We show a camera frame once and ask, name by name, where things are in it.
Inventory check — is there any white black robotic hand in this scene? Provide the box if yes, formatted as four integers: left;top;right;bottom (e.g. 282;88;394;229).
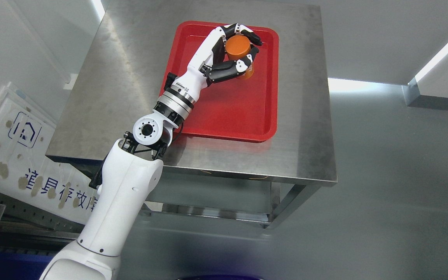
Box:
164;23;263;103

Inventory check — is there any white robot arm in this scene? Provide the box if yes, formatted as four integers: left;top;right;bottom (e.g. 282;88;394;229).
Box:
40;140;163;280

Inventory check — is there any stainless steel table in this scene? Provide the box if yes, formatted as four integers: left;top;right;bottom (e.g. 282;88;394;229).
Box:
45;0;338;230

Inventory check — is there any orange cylindrical capacitor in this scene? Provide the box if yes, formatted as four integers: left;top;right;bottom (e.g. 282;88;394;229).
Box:
225;34;251;60

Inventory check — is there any blue robot base edge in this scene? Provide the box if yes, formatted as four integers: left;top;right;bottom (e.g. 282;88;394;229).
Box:
177;274;262;280

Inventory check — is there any white sign board with text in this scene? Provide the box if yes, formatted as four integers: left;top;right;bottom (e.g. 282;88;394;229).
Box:
0;83;98;224

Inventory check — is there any red plastic tray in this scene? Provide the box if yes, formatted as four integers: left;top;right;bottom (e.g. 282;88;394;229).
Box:
159;21;280;143

